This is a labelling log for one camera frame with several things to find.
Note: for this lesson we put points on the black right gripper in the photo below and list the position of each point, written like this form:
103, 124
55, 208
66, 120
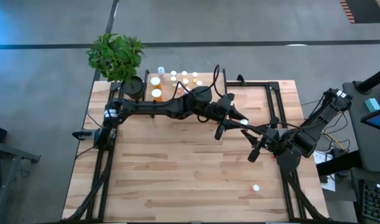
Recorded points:
271, 141

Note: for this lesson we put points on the clear medicine bottle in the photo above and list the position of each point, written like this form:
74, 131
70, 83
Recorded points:
161, 70

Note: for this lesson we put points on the small teal box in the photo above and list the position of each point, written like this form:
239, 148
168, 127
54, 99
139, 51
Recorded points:
372, 105

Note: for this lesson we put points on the white paper sheet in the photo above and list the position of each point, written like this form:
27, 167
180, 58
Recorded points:
319, 157

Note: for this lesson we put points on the backlit black keyboard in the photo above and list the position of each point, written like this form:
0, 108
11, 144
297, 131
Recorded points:
377, 202

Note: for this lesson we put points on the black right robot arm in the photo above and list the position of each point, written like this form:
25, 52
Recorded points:
317, 121

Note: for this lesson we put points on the green potted plant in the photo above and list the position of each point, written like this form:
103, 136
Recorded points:
115, 56

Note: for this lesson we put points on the dark rug with striped edge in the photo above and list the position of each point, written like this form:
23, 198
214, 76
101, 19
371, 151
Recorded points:
364, 11

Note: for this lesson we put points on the black pole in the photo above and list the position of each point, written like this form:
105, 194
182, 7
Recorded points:
373, 79

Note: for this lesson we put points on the large orange medicine bottle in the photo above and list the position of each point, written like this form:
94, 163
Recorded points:
156, 93
155, 81

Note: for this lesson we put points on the salmon pink medicine bottle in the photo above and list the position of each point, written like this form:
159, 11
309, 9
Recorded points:
179, 91

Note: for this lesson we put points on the dark grey side desk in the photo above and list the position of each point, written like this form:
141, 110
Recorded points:
358, 140

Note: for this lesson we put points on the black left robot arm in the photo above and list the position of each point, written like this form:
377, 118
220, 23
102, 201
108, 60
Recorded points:
146, 107

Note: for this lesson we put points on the wooden shelf with black legs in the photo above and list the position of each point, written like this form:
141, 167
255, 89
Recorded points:
206, 75

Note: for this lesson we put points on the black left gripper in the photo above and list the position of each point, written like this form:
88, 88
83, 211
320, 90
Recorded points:
221, 107

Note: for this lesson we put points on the black aluminium table frame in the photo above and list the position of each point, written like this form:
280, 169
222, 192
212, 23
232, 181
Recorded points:
270, 93

